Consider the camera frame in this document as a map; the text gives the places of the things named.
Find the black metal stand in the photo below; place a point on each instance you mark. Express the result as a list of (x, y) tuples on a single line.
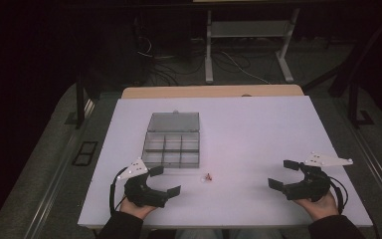
[(80, 99), (354, 106)]

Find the white metal stand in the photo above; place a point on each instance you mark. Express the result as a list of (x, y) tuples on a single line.
[(250, 30)]

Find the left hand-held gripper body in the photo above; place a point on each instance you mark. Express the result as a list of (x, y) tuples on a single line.
[(141, 194)]

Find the small red part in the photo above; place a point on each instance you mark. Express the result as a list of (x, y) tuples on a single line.
[(209, 177)]

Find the person's right hand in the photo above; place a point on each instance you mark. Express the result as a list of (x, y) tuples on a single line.
[(321, 207)]

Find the small clear round part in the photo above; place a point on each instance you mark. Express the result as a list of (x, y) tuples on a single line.
[(203, 179)]

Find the person's left hand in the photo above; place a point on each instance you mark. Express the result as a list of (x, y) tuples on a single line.
[(136, 209)]

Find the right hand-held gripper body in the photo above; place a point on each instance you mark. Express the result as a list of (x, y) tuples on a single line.
[(313, 187)]

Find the clear plastic compartment box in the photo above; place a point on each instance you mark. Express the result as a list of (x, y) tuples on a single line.
[(172, 146)]

